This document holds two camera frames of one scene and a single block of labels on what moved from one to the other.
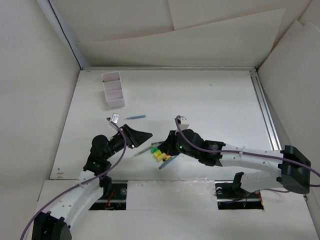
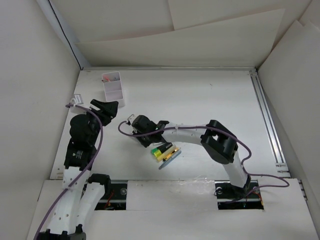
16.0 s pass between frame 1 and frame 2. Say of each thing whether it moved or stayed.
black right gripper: moved
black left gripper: moved
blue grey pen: stayed
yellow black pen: stayed
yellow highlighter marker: stayed
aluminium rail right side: stayed
